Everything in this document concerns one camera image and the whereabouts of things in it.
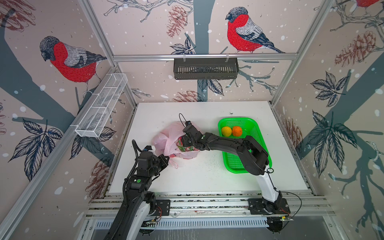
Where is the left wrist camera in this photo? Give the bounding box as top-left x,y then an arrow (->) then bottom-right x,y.
142,146 -> 153,154

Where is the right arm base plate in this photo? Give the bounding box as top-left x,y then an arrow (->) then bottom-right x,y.
248,198 -> 291,215

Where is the pink plastic bag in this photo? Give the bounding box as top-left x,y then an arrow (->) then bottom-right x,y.
151,122 -> 199,169

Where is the green plastic basket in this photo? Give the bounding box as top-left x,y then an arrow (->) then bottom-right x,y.
217,117 -> 273,174

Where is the yellow orange fruit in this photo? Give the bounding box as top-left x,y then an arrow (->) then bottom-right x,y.
221,126 -> 232,137

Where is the red dragon fruit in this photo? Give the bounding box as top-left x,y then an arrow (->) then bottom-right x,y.
176,137 -> 188,152

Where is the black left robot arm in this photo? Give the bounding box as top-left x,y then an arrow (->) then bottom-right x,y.
105,151 -> 170,240

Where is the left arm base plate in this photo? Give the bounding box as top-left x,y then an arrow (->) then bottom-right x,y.
149,200 -> 171,217

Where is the orange tangerine fruit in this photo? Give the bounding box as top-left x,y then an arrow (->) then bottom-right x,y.
232,126 -> 243,137

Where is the black hanging wall basket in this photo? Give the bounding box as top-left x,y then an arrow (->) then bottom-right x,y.
174,58 -> 239,80

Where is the white wire mesh shelf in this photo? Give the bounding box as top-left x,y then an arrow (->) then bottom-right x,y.
75,73 -> 128,138

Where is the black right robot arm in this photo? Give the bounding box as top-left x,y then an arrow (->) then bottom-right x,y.
182,121 -> 285,214

